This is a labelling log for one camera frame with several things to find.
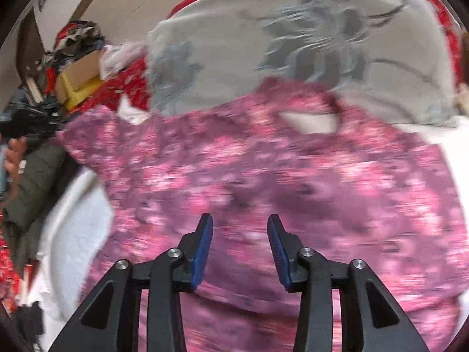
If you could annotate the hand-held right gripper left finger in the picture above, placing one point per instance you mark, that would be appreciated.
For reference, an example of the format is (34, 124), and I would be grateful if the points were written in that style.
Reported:
(203, 249)

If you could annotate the grey floral pillow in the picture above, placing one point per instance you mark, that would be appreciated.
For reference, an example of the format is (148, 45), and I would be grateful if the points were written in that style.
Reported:
(227, 44)

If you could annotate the person's left hand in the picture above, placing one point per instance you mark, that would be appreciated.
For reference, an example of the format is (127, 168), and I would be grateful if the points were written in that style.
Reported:
(16, 154)

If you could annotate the cardboard box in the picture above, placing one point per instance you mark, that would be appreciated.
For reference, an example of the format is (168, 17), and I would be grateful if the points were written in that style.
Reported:
(82, 68)

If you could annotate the black cloth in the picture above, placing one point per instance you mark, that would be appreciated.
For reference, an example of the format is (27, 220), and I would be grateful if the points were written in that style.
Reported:
(29, 322)

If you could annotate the purple floral garment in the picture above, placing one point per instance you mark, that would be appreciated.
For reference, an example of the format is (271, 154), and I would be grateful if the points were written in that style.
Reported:
(234, 161)

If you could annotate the white crumpled cloth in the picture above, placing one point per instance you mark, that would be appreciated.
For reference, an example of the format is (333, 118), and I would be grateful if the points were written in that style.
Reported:
(121, 57)

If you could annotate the yellow box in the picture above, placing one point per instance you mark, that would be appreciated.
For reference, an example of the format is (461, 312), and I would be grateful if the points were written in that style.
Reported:
(78, 95)

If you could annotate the dark jacket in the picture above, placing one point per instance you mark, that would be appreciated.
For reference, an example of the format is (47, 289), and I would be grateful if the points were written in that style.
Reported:
(33, 117)

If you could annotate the pile of mixed clothes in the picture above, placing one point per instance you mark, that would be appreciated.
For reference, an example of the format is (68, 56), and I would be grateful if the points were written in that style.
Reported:
(77, 38)

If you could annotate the white quilted mattress pad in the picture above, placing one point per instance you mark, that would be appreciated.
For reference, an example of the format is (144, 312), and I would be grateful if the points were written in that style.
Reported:
(73, 220)

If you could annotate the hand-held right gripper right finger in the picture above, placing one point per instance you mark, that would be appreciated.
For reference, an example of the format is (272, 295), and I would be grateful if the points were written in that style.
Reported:
(276, 253)

